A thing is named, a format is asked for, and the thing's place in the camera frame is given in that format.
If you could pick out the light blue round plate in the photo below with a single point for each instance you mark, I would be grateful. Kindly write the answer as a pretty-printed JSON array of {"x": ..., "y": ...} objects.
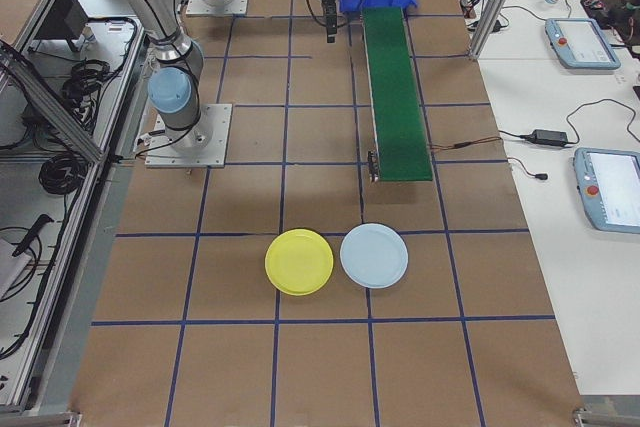
[{"x": 374, "y": 255}]

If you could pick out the yellow round plate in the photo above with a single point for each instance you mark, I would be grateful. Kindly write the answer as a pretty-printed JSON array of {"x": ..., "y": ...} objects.
[{"x": 299, "y": 262}]

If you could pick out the green conveyor belt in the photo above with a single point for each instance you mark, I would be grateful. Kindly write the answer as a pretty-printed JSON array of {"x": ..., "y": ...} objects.
[{"x": 397, "y": 112}]

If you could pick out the black power adapter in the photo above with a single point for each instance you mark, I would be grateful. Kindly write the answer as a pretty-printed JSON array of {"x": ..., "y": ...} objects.
[
  {"x": 550, "y": 136},
  {"x": 492, "y": 26}
]

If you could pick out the light blue teach pendant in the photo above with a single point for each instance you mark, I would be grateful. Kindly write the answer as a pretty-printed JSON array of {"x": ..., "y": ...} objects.
[
  {"x": 582, "y": 42},
  {"x": 610, "y": 187}
]

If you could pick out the small red circuit board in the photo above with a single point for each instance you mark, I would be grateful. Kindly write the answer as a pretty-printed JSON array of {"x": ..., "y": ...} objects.
[{"x": 592, "y": 2}]

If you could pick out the black box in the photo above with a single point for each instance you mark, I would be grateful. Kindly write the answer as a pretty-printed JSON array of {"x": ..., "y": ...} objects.
[{"x": 62, "y": 12}]

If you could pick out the person in dark clothes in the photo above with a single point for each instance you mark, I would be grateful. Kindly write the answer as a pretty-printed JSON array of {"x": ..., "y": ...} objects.
[{"x": 625, "y": 4}]

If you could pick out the black handheld tool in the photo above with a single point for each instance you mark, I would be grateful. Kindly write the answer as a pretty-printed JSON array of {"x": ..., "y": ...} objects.
[{"x": 37, "y": 224}]

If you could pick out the white sheet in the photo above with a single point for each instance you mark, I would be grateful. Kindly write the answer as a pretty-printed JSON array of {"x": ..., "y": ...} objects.
[{"x": 10, "y": 267}]

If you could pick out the aluminium corner bar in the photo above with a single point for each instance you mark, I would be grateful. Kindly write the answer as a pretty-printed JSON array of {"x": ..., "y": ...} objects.
[
  {"x": 60, "y": 419},
  {"x": 605, "y": 414}
]

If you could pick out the aluminium profile post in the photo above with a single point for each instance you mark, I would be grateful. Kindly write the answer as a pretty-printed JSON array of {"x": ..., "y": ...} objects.
[{"x": 496, "y": 2}]

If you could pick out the V-shaped metal bar frame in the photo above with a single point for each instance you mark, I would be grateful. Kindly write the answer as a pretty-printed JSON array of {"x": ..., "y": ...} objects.
[{"x": 55, "y": 108}]

